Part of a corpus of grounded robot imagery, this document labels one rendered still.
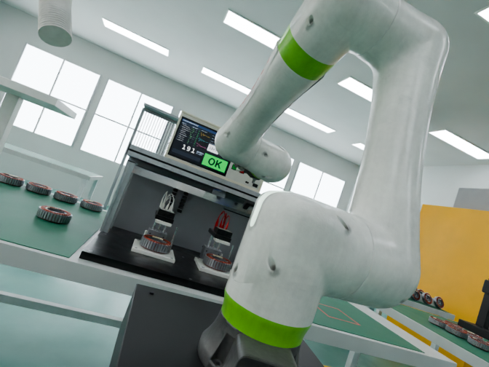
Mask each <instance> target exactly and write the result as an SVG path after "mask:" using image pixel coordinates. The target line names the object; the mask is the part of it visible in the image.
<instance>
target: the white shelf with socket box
mask: <svg viewBox="0 0 489 367"><path fill-rule="evenodd" d="M0 90H1V91H2V92H5V93H6V95H5V96H4V99H3V101H2V103H1V106H0V154H1V152H2V149H3V148H4V144H5V143H6V141H7V138H8V136H9V133H10V131H11V129H12V126H13V124H14V122H15V119H16V117H17V114H18V112H19V110H20V107H21V106H22V104H23V101H24V100H26V101H28V102H31V103H34V104H36V105H38V106H41V107H44V108H47V109H49V110H51V111H54V112H57V113H59V114H62V115H64V116H67V117H70V118H72V119H75V118H76V115H77V113H75V112H74V111H73V110H71V109H70V108H69V107H67V105H65V104H64V103H62V102H61V101H60V100H58V99H57V98H54V97H52V96H50V95H47V94H45V93H42V92H39V91H38V90H35V89H32V88H30V87H27V86H25V85H23V84H19V83H17V82H14V81H12V80H10V79H7V78H4V77H2V76H0Z"/></svg>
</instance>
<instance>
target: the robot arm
mask: <svg viewBox="0 0 489 367"><path fill-rule="evenodd" d="M448 50H449V38H448V34H447V32H446V30H445V29H444V27H443V26H442V25H441V24H440V23H439V22H438V21H437V20H435V19H434V18H432V17H429V16H428V15H426V14H424V13H423V12H421V11H419V10H418V9H416V8H415V7H413V6H411V5H410V4H409V3H407V2H406V1H404V0H304V2H303V3H302V5H301V7H300V8H299V10H298V11H297V13H296V14H295V16H294V18H293V19H292V21H291V22H290V24H289V26H288V27H287V29H286V31H285V32H284V34H283V36H282V38H281V39H279V40H278V41H277V42H276V44H275V47H274V49H273V51H272V53H271V55H270V57H269V59H268V61H267V63H266V65H265V67H264V69H263V70H262V72H261V75H260V76H259V77H258V79H257V81H256V83H255V84H254V86H253V88H252V89H251V91H250V92H249V93H248V95H247V97H246V98H245V99H244V100H243V102H242V104H241V105H240V106H239V108H238V109H237V110H236V111H235V112H234V114H233V115H232V116H231V118H230V119H229V120H228V121H227V122H226V123H225V124H224V125H223V126H222V127H221V128H220V129H219V130H218V131H217V133H216V136H215V148H216V151H217V152H218V153H219V155H220V156H221V157H222V158H224V159H226V160H228V161H230V162H233V163H234V164H235V165H234V167H236V170H237V171H244V173H246V174H248V175H249V177H251V178H252V179H253V181H252V183H253V184H254V183H255V181H256V180H260V179H262V180H263V181H266V182H269V183H276V182H280V181H282V180H283V179H285V178H286V177H287V176H288V174H289V173H290V170H291V167H292V160H291V157H290V155H289V153H288V152H287V151H286V150H285V149H284V148H282V147H281V146H278V145H276V144H274V143H272V142H270V141H267V140H266V139H264V138H262V137H261V136H263V135H264V134H265V132H266V131H267V130H268V129H269V128H270V126H272V125H273V123H274V122H275V121H276V120H277V119H278V118H279V117H280V116H281V115H282V114H283V113H284V112H285V111H286V110H287V109H288V108H289V107H290V106H291V105H292V104H293V103H294V102H296V101H297V99H299V97H301V96H302V95H303V94H304V93H305V92H307V91H308V90H309V89H310V88H312V87H313V86H314V85H315V84H316V83H317V82H319V81H320V80H321V79H323V78H324V76H325V74H326V73H327V72H328V71H329V70H330V69H331V68H332V67H333V66H334V65H335V64H336V63H337V62H338V61H339V60H340V59H341V58H342V57H343V56H344V55H345V54H346V53H348V52H349V53H351V54H353V55H355V56H357V57H358V58H359V59H360V60H362V61H363V62H365V63H366V64H367V65H369V67H370V68H371V69H372V72H373V92H372V100H371V107H370V117H369V122H368V128H367V135H366V140H365V147H364V151H363V155H362V161H361V165H360V168H359V174H358V177H357V182H356V185H355V188H354V193H353V196H352V199H351V203H350V206H349V210H348V212H346V211H345V210H341V209H339V208H336V207H333V206H331V205H328V204H325V203H323V202H320V201H318V200H315V199H312V198H310V197H307V196H304V195H302V194H297V193H293V192H285V191H267V192H264V193H262V194H261V195H260V196H259V197H258V198H257V200H256V202H255V205H254V208H253V211H252V213H251V215H250V219H249V221H248V223H247V227H246V230H245V231H244V235H243V238H242V241H241V243H240V246H239V250H238V252H237V254H236V258H235V260H234V263H233V266H232V268H231V273H230V275H229V277H228V281H227V283H226V287H225V291H224V300H223V305H222V307H221V310H220V312H219V314H218V316H217V317H216V319H215V321H214V322H213V323H212V324H211V325H210V326H209V327H208V328H207V329H205V330H204V331H203V333H202V335H201V338H200V340H199V344H198V348H197V349H198V355H199V359H200V360H201V362H202V364H203V366H204V367H299V364H298V358H299V351H300V347H301V342H302V341H303V338H304V336H305V334H306V332H307V331H308V330H309V329H310V327H311V324H312V323H313V320H314V316H315V314H316V311H317V307H318V306H319V302H320V299H321V298H322V297H323V296H327V297H330V298H334V299H340V300H343V301H348V302H351V303H355V304H360V305H363V306H367V307H372V308H377V309H386V308H391V307H395V306H397V305H400V304H402V303H403V302H405V301H407V300H408V299H409V298H410V297H411V296H412V295H413V294H414V292H415V291H416V288H417V287H418V284H419V281H420V278H421V253H420V211H421V185H422V176H423V168H424V156H425V151H426V141H427V135H428V131H429V123H430V119H431V115H432V109H433V105H434V99H435V96H436V93H437V88H438V84H439V81H440V77H441V74H442V70H443V68H444V64H445V61H446V58H447V56H448Z"/></svg>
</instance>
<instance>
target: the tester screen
mask: <svg viewBox="0 0 489 367"><path fill-rule="evenodd" d="M215 136H216V132H214V131H212V130H209V129H207V128H205V127H202V126H200V125H197V124H195V123H193V122H190V121H188V120H186V119H184V118H183V120H182V122H181V124H180V127H179V129H178V133H177V135H176V137H175V140H174V143H173V145H172V148H175V149H178V150H180V151H183V152H185V153H187V154H190V155H193V156H195V157H198V158H200V161H199V162H197V161H195V160H193V159H190V158H188V157H184V156H182V155H180V154H177V153H175V152H173V151H172V148H171V150H170V153H171V154H174V155H176V156H178V157H181V158H184V159H187V160H189V161H191V162H194V163H197V164H198V165H202V160H203V159H204V155H205V153H207V154H210V155H212V156H214V157H217V158H219V159H222V160H225V161H227V162H229V161H228V160H226V159H224V158H222V157H221V156H220V155H217V154H214V153H212V152H210V151H207V148H208V146H209V144H212V145H213V146H214V145H215ZM183 144H185V145H187V146H190V147H193V148H195V149H196V152H195V154H192V153H190V152H188V151H185V150H182V149H181V146H182V145H183ZM202 166H204V167H207V168H209V169H211V170H215V169H213V168H211V167H208V166H206V165H202ZM215 171H217V172H219V173H222V174H225V173H223V172H221V171H218V170H215Z"/></svg>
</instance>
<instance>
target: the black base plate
mask: <svg viewBox="0 0 489 367"><path fill-rule="evenodd" d="M141 237H142V235H141V234H138V233H134V232H131V231H127V230H125V229H121V228H118V227H115V226H113V227H112V228H111V229H110V230H109V232H108V233H106V232H100V233H99V234H98V235H97V236H96V237H95V238H94V239H93V240H92V241H91V242H90V243H89V244H88V245H87V246H86V247H85V248H84V249H83V250H82V251H81V254H80V257H79V258H80V259H84V260H87V261H92V262H95V263H98V264H103V265H106V266H109V267H113V268H117V269H122V270H124V271H128V272H132V273H135V274H139V275H143V276H146V277H151V278H154V279H157V280H162V281H165V282H169V283H173V284H176V285H181V286H184V287H187V288H192V289H195V290H198V291H203V292H206V293H211V294H214V295H216V296H222V297H224V291H225V287H226V283H227V281H228V279H226V278H224V277H219V276H216V275H211V274H209V273H206V272H201V271H199V269H198V267H197V265H196V262H195V260H194V258H195V257H197V258H200V252H196V251H194V250H189V249H187V248H183V247H180V246H177V245H173V244H172V247H171V250H173V253H174V257H175V263H171V262H168V261H163V260H161V259H156V258H154V257H150V256H146V255H143V254H140V253H136V252H133V251H131V249H132V245H133V243H134V240H135V239H137V240H141Z"/></svg>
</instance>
